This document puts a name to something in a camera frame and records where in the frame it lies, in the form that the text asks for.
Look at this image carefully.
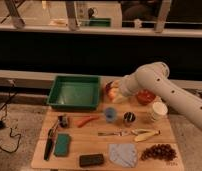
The black handled knife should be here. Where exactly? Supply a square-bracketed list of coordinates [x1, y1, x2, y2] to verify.
[44, 121, 58, 161]

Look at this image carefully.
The black cable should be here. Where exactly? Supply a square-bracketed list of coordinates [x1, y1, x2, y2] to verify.
[0, 87, 22, 155]

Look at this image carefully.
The small black clip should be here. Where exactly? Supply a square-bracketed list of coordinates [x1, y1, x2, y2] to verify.
[58, 115, 69, 128]

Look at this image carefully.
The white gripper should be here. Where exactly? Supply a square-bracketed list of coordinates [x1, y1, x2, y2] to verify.
[112, 76, 133, 103]

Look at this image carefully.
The black metal can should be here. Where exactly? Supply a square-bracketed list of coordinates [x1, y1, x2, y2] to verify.
[123, 112, 136, 126]

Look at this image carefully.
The green plastic tray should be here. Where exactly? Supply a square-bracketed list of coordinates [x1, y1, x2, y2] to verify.
[47, 76, 100, 110]

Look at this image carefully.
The blue plastic cup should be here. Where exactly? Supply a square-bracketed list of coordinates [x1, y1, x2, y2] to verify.
[104, 107, 117, 123]

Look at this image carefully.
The bunch of dark grapes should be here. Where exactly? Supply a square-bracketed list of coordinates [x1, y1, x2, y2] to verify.
[141, 144, 176, 161]

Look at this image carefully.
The red bowl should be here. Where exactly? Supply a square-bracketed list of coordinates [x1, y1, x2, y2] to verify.
[136, 90, 156, 105]

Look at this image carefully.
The white paper cup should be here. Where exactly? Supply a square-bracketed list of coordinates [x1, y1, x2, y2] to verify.
[150, 102, 168, 121]

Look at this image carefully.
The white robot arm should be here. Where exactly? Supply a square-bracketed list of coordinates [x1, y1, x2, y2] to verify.
[113, 62, 202, 131]

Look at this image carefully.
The black rectangular block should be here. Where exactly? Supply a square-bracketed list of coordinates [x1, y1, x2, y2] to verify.
[79, 154, 104, 167]

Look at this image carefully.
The blue grey cloth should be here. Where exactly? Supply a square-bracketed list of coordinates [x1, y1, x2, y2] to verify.
[108, 143, 137, 168]

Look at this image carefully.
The green sponge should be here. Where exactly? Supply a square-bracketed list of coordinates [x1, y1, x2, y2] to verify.
[54, 133, 71, 157]

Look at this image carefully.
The yellow banana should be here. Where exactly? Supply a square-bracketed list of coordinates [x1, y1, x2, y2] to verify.
[132, 130, 160, 142]

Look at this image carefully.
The orange carrot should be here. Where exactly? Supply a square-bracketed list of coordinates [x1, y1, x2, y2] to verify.
[77, 116, 99, 128]

